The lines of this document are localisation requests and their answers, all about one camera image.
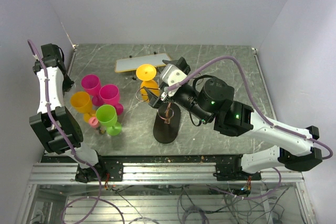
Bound pink wine glass front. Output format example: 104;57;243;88
81;74;104;106

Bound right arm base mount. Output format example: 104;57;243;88
213;154;261;182

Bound wire wine glass rack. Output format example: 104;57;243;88
135;93;181;144

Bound pink capped small bottle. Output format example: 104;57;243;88
88;117;106;135

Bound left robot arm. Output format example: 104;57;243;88
27;40;107;180

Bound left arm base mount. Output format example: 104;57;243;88
75;155;123;183

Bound yellow framed mirror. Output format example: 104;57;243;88
115;53;172;73

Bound pink wine glass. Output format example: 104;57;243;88
81;74;104;106
99;84;124;115

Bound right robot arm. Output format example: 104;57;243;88
143;56;324;180

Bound aluminium rail frame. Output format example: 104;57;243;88
28;162;305;224

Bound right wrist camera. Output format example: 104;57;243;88
160;63;187;97

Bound green wine glass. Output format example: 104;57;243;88
96;104;122;136

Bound loose cables under table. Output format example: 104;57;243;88
62;182;289;224

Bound orange wine glass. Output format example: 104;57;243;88
70;91;96;123
136;63;160;102

